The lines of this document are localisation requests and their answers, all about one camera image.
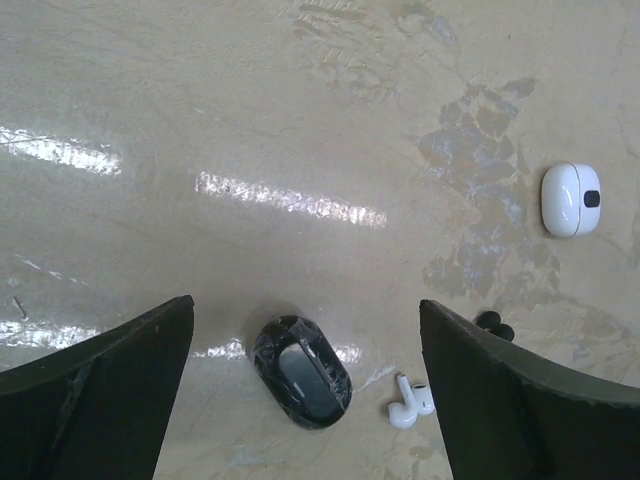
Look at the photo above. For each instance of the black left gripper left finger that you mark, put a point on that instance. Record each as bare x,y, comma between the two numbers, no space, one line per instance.
100,408

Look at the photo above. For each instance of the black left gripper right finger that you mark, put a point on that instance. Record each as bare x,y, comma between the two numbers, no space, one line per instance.
508,413

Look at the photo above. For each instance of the black earbud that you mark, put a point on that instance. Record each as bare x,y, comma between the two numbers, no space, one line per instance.
504,332
488,320

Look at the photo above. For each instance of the black earbud charging case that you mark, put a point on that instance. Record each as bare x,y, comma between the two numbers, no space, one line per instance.
302,371

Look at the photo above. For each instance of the white earbud charging case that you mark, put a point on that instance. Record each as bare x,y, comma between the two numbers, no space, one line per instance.
570,200

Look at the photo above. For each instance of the white earbud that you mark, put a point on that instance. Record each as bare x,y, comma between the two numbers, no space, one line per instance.
425,404
403,414

